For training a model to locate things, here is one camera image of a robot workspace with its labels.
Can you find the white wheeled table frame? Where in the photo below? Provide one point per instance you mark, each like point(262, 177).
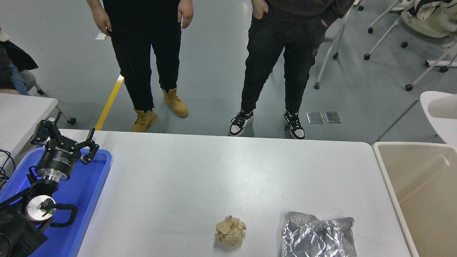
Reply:
point(409, 87)

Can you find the person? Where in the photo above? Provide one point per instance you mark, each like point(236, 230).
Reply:
point(271, 53)
point(142, 53)
point(7, 71)

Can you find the person's right forearm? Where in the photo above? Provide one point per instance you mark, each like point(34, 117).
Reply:
point(93, 4)

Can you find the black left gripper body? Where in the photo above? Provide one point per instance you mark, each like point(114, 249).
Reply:
point(57, 159)

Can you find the white wheeled chair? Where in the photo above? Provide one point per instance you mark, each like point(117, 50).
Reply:
point(367, 56)
point(370, 31)

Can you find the person's left hand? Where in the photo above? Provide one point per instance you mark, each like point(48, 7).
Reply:
point(185, 12)

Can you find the large pale bin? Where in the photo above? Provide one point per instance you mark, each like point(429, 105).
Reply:
point(428, 200)

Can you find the grey wheeled chair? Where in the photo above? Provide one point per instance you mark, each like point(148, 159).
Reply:
point(71, 120)

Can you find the white rounded side table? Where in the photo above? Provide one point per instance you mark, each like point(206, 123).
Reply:
point(441, 110)

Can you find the person's right hand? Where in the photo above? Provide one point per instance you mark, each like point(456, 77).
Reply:
point(102, 21)
point(259, 9)

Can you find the metal floor outlet plate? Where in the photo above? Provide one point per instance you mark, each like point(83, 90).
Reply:
point(315, 117)
point(333, 117)

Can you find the blue plastic tray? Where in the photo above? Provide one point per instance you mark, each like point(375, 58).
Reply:
point(85, 192)

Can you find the white wheeled chair frame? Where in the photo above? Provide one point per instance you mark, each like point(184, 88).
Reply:
point(316, 85)

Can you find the crumpled tan paper ball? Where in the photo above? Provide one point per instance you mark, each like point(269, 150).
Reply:
point(231, 232)

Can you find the white paper scrap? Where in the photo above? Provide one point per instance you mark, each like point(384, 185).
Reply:
point(101, 36)

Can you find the cream jacket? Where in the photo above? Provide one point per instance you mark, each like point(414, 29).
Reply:
point(435, 18)

